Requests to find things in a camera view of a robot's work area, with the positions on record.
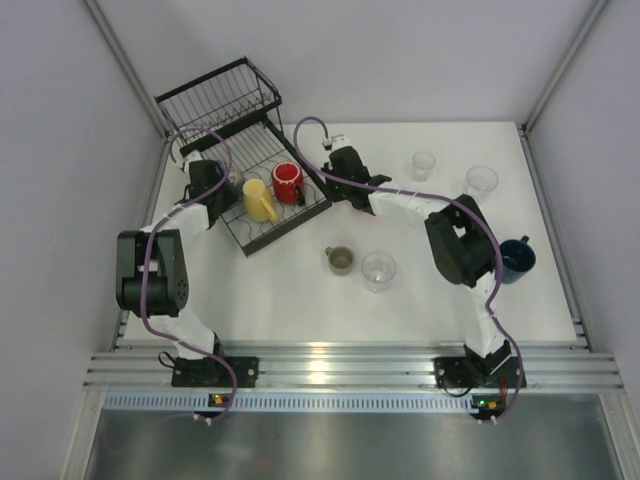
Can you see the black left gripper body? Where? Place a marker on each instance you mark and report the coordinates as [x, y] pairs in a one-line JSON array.
[[226, 195]]

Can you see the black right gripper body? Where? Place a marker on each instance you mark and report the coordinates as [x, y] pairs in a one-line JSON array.
[[330, 167]]

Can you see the yellow mug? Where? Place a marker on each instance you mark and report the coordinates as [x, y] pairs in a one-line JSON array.
[[258, 201]]

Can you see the red mug black handle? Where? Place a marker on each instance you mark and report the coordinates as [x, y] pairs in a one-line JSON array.
[[288, 184]]

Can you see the black wire dish rack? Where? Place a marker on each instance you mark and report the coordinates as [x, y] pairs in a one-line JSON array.
[[231, 115]]

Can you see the blue ceramic jug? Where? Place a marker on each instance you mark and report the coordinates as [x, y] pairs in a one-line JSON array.
[[235, 180]]

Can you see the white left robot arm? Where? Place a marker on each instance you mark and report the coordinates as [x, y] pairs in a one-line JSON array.
[[152, 283]]

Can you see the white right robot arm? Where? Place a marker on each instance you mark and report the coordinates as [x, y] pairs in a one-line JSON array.
[[465, 252]]

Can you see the clear glass at back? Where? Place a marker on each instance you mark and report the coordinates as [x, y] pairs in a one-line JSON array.
[[422, 165]]

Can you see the clear glass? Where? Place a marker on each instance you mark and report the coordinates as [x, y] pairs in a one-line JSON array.
[[379, 270], [422, 165], [480, 182]]

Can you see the olive green small cup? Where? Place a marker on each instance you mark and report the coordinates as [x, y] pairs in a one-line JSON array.
[[340, 259]]

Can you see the clear glass near centre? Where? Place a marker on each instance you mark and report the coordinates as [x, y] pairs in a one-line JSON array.
[[379, 270]]

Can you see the clear glass far right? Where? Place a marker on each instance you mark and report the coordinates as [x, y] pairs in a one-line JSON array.
[[480, 182]]

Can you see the dark blue mug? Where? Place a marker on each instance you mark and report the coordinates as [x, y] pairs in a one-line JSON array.
[[518, 259]]

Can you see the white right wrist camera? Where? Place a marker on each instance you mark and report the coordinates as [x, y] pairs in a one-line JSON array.
[[335, 143]]

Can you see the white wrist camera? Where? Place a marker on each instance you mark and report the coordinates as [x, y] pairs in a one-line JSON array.
[[335, 143], [183, 164]]

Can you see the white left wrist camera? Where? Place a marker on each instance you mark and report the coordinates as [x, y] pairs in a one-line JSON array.
[[183, 164]]

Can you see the slotted cable duct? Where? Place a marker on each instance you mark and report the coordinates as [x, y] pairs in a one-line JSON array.
[[290, 402]]

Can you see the aluminium mounting rail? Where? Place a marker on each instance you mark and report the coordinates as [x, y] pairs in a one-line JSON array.
[[356, 366]]

